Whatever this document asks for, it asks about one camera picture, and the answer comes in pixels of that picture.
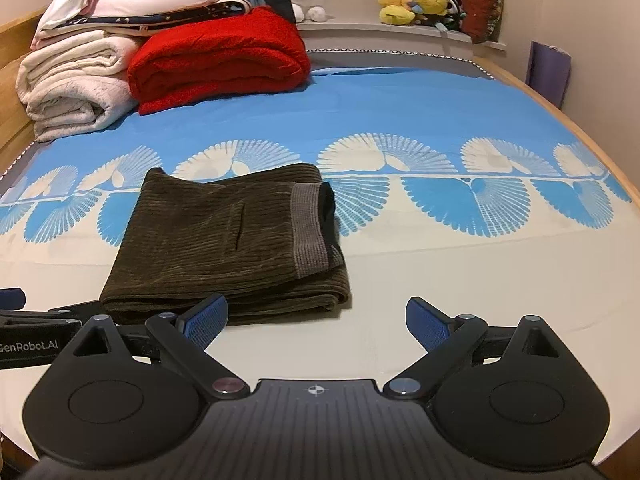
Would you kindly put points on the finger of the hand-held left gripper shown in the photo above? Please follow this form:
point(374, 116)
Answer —
point(70, 310)
point(11, 298)

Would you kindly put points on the purple flat board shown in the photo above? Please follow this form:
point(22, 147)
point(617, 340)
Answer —
point(550, 75)

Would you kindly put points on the yellow plush toy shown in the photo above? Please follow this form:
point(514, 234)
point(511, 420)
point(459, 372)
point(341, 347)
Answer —
point(395, 10)

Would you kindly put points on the white folded cloth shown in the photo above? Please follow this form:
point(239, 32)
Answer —
point(65, 10)

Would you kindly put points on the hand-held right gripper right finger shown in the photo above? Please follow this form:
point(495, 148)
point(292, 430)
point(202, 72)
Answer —
point(427, 326)

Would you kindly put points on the red folded blanket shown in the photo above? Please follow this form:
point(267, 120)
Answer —
point(220, 55)

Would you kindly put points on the white window sill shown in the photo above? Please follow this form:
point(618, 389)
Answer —
point(360, 32)

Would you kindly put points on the wooden bed frame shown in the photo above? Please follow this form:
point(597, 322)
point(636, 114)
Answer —
point(575, 120)

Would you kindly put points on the dark red cushion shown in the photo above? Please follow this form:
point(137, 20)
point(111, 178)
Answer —
point(482, 7)

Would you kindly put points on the cream folded blanket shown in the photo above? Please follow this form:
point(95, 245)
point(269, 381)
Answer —
point(75, 85)

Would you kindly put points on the blue fan-print bed sheet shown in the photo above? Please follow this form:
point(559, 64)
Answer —
point(400, 110)

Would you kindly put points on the dark star-print cloth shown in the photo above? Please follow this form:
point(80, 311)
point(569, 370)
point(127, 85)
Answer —
point(200, 14)

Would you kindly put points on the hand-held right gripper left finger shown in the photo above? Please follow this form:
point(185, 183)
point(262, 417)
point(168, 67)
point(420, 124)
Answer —
point(207, 319)

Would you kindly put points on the black and white plush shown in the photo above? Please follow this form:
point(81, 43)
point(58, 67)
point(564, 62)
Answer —
point(452, 12)

